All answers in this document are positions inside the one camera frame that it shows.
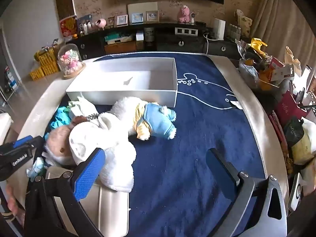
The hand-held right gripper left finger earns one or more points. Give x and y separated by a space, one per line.
90 172

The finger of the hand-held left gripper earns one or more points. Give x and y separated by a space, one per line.
24 142

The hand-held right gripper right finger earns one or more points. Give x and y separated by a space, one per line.
222 170

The light blue small cloth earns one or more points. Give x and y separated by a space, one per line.
37 167

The white fluffy yellow-green knitwear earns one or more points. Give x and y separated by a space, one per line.
116 158

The brown plush toy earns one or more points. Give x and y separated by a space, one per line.
58 140

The teal cloth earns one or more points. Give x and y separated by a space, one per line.
59 118

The light green cloth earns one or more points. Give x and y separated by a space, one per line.
72 104

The white towel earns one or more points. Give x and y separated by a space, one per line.
85 106

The white plush dog blue overalls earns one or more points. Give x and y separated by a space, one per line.
123 108

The white cardboard box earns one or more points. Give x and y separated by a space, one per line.
111 79

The person's left hand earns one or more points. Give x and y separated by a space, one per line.
13 200

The brown chair white cushion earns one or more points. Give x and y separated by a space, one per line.
5 123

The beige padded chair back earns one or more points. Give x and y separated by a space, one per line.
113 209

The navy blanket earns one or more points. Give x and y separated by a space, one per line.
197 128

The shelf of colourful boxes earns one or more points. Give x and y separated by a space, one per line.
11 79

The yellow plastic crate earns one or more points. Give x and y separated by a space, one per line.
37 74
45 55
50 67

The white flat device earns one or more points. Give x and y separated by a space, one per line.
295 192

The black plastic bag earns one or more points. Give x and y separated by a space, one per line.
293 133

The cream plastic bag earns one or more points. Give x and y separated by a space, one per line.
305 148

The red paper bag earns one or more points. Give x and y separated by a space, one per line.
288 108

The glass dome with flowers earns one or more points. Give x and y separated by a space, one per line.
70 59

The clear plastic bag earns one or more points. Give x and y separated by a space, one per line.
248 71

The cardboard box with clutter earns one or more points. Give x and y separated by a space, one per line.
58 45

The white hanging card package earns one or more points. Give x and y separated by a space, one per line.
284 72

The red gold decorated box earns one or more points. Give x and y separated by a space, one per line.
68 26

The wooden box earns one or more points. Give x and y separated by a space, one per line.
120 47

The beige cloth bag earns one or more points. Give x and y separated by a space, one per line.
292 59

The yellow plastic toy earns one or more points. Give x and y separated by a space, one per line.
258 43

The blue gift box with bottles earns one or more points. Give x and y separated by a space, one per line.
85 23

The black cabinet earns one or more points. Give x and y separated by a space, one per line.
172 43

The stack of teal boxes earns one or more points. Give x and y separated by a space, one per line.
118 39

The row of glass bottles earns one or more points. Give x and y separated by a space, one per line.
233 31

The pink round vase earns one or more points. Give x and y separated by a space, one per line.
101 24

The white tall appliance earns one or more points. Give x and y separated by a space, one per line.
219 29

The small white box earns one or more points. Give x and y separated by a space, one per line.
139 36

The giraffe print bag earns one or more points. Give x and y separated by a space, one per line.
244 23

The dark printed tin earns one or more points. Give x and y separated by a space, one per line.
149 35

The pink plush toy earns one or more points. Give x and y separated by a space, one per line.
184 12

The beige curtain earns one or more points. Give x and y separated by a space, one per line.
279 17

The white canvas board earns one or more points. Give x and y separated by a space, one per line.
142 7

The white triple photo frame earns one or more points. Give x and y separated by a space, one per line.
186 31

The small dark picture frame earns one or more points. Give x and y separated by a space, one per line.
111 21

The white security camera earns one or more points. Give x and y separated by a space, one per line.
193 17

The pink picture frame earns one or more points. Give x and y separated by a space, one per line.
122 20

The blue picture frame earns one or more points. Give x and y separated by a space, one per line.
137 18

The wooden picture frame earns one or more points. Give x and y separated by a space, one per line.
152 16

